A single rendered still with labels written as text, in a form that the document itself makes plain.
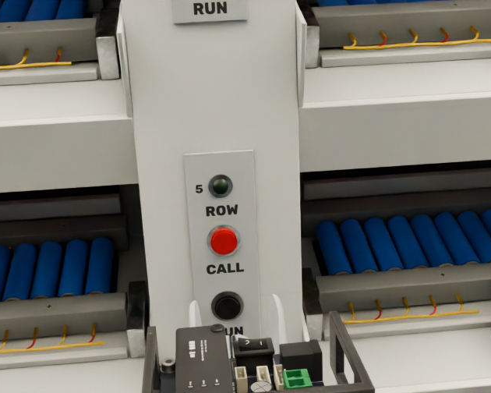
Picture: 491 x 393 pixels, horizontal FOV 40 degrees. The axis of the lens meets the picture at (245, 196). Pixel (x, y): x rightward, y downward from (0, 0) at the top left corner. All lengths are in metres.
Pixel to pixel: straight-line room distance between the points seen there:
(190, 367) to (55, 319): 0.29
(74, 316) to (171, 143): 0.17
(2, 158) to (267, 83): 0.16
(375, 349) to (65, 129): 0.26
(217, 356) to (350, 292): 0.28
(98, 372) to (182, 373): 0.27
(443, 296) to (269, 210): 0.18
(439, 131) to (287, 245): 0.11
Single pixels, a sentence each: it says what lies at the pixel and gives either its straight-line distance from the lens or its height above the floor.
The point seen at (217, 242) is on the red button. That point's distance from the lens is 0.40.
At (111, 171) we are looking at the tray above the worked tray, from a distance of 0.41.
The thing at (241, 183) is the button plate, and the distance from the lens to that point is 0.40.
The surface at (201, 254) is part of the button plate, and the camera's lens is 0.41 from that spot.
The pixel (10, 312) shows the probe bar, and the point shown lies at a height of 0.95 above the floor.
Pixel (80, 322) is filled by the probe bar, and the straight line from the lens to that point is 0.51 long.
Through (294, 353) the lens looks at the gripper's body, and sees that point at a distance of 0.24.
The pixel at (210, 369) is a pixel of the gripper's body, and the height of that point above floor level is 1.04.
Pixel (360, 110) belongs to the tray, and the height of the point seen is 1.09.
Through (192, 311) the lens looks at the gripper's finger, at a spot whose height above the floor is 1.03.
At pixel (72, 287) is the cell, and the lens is 0.53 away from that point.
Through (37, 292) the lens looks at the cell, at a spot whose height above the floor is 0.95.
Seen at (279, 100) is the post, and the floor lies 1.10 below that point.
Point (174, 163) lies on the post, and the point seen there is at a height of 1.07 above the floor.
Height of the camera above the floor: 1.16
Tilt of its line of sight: 17 degrees down
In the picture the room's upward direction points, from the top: 3 degrees counter-clockwise
